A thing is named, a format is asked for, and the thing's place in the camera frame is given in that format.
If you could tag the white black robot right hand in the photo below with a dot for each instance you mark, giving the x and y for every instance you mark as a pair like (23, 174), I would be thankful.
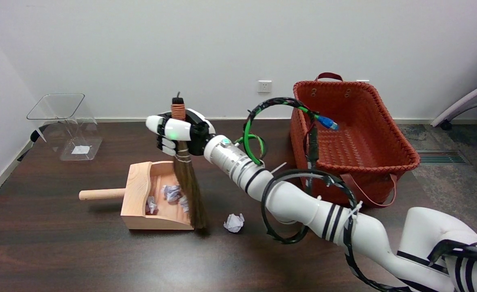
(177, 129)

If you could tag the white paper ball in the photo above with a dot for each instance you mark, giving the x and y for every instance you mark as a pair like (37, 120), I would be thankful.
(152, 204)
(234, 222)
(183, 201)
(172, 192)

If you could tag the straw hand broom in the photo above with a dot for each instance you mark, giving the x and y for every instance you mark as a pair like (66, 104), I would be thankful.
(191, 194)

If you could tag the red woven basket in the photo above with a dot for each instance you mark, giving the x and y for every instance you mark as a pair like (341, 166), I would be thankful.
(364, 142)

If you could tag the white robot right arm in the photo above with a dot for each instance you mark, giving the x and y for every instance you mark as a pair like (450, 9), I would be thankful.
(303, 207)

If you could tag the wooden dustpan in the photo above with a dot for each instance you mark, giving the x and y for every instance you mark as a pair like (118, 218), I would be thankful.
(139, 190)

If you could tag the clear acrylic container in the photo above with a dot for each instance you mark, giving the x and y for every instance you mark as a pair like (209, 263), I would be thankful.
(80, 150)

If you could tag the floor vent grille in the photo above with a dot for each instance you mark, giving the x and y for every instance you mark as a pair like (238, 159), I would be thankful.
(441, 157)

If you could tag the white wall outlet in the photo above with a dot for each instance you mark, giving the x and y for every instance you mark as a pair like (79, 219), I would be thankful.
(264, 86)

